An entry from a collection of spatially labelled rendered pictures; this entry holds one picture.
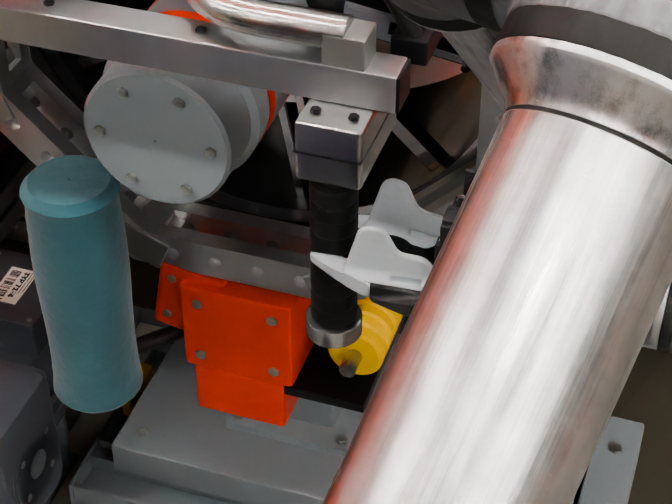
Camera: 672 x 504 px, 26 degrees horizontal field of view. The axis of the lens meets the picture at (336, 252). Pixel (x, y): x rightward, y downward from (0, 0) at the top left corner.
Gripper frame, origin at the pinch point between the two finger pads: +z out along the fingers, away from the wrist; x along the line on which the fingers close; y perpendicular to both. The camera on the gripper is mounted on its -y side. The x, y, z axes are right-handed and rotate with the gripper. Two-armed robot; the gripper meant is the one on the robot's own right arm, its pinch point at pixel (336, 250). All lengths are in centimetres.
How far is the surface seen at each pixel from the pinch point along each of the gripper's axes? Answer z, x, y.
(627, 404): -20, -75, -83
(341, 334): -1.0, 1.8, -6.7
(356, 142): -1.9, 1.5, 11.3
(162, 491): 32, -27, -68
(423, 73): 32, -150, -83
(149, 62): 14.7, -1.5, 12.6
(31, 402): 40, -15, -43
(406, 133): 3.3, -30.9, -10.9
